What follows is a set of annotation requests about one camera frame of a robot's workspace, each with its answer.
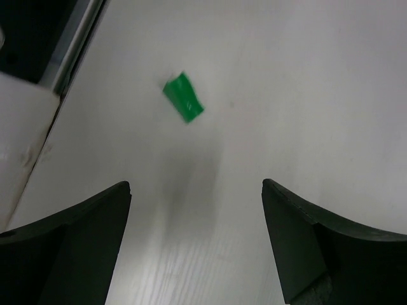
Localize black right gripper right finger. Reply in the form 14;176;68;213
261;179;406;304

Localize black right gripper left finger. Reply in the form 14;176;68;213
1;181;132;304

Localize small green lego plate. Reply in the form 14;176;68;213
163;72;204;124

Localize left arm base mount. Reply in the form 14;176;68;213
1;0;107;95

